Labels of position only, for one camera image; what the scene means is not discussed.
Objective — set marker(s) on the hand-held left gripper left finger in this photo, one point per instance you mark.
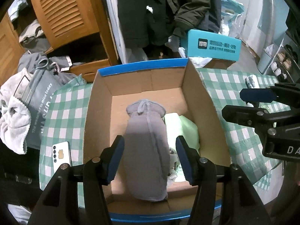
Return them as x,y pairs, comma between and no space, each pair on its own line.
116,159

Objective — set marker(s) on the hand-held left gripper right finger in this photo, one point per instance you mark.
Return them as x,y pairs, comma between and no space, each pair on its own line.
184,159

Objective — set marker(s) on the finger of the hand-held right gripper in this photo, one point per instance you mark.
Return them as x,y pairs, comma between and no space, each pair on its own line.
255,95
243,114

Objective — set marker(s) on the white patterned cloth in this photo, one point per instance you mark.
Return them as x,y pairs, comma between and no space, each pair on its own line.
174,166

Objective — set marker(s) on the light green cloth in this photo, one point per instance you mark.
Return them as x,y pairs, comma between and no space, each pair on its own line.
187,129

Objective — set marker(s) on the blue cardboard box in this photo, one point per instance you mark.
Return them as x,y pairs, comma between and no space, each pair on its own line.
150,84

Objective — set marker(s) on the pale blue trash bin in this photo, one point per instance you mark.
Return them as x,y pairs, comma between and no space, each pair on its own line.
266,61

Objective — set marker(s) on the group of shoes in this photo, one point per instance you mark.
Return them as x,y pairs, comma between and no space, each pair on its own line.
284,61

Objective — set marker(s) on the brown cardboard box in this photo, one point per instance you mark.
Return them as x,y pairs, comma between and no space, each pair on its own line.
218,64

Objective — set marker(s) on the white smartphone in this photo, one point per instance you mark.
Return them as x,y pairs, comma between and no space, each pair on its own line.
61,163

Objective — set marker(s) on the teal printed box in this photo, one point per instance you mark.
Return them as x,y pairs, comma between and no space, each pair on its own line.
211,46

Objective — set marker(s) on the white plastic bag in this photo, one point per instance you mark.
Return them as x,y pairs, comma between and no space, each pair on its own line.
199,61

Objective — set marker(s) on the shoe rack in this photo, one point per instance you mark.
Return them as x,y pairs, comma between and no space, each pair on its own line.
291,39

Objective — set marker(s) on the green checkered tablecloth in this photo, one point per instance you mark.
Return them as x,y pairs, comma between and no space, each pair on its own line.
65,112

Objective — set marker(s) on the clear plastic bag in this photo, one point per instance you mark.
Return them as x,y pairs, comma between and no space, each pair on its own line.
240,28

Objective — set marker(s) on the dark navy hanging jacket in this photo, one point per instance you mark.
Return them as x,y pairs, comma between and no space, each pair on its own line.
212,21

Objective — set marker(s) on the pale blue door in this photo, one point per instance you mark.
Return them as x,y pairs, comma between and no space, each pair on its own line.
264,4

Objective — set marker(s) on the blue plastic bag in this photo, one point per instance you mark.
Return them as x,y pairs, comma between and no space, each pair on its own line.
230,7

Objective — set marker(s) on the grey printed tote bag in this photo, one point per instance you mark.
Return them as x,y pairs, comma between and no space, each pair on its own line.
39,93

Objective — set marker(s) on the white towel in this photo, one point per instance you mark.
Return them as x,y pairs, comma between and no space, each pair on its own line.
14,121

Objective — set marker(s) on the olive hanging jacket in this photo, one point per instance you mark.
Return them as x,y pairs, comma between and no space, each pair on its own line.
189,7

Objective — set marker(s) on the wooden wardrobe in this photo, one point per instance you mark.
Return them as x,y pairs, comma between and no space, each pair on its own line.
105,46

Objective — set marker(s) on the grey hoodie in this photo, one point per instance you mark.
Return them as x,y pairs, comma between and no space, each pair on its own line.
35,61

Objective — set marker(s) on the white hanging garment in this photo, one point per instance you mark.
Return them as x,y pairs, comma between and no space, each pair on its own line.
112,28

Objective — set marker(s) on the black hanging jacket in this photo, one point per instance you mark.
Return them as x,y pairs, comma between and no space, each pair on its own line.
136,16

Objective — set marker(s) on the grey folded clothes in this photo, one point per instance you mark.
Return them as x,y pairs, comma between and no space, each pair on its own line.
32,32

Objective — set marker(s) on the louvered wooden wardrobe door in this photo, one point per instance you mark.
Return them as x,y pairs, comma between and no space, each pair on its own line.
65,9

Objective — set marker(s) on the white shirt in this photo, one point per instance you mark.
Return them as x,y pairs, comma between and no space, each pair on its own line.
17,7

